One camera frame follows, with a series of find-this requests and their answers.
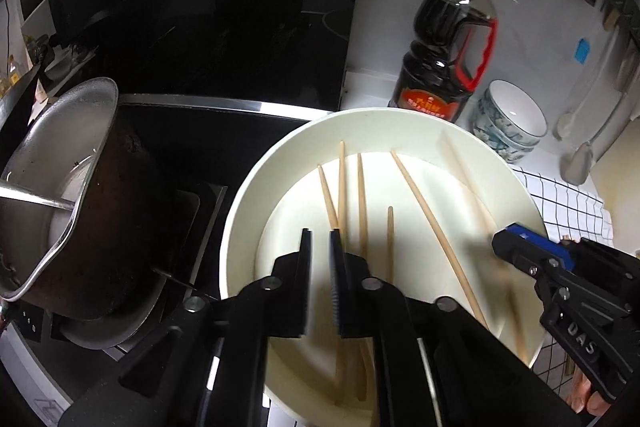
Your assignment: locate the metal utensil handle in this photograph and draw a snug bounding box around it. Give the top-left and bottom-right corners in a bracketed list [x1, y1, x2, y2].
[0, 186, 77, 211]

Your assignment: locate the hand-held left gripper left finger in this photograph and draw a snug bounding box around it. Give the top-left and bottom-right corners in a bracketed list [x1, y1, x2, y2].
[60, 228, 313, 427]

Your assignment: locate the black range hood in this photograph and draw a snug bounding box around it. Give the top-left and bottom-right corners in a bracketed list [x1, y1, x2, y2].
[0, 0, 368, 112]

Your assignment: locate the white blue patterned bowl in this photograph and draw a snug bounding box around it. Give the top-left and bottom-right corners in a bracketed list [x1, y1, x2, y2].
[475, 99, 543, 156]
[482, 79, 548, 146]
[472, 109, 536, 165]

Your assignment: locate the metal cooking pot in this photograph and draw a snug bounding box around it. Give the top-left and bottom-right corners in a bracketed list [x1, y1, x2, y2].
[0, 77, 173, 322]

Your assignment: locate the black gas stove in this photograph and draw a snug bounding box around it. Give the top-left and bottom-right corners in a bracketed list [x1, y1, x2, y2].
[0, 94, 331, 408]

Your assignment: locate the dark soy sauce bottle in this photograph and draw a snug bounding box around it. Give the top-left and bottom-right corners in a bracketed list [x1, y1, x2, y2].
[387, 0, 500, 124]

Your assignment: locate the person's right hand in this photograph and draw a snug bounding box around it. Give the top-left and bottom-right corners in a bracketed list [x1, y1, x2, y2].
[570, 367, 617, 416]

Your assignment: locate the bunch of wooden chopsticks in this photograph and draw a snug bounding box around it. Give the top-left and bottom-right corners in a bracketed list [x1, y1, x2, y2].
[318, 129, 530, 408]

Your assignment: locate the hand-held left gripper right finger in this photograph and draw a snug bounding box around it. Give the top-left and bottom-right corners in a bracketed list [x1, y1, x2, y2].
[327, 229, 583, 427]

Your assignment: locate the white checked cloth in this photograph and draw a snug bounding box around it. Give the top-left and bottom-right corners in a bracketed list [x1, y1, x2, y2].
[510, 166, 616, 388]

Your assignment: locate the metal spatula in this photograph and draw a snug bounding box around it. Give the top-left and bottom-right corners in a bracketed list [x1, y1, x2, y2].
[559, 72, 640, 186]

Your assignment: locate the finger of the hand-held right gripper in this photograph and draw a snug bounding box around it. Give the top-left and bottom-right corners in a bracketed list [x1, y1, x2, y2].
[504, 223, 576, 270]
[491, 231, 553, 279]

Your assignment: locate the cream plastic basin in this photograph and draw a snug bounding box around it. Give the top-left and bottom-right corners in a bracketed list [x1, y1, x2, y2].
[218, 107, 548, 427]

